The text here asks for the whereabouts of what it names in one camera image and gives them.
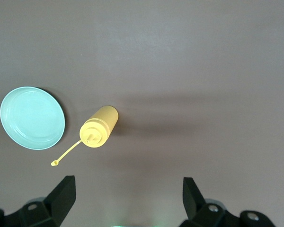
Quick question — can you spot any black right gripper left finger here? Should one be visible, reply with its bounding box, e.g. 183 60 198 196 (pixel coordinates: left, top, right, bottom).
0 175 76 227

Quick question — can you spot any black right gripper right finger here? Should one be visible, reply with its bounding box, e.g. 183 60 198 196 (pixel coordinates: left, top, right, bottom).
179 176 275 227

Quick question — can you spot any yellow squeeze mustard bottle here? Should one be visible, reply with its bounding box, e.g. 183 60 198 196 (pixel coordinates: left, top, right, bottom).
51 105 119 167

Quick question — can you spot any mint green plate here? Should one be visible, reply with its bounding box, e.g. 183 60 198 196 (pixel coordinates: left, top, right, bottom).
0 86 66 150

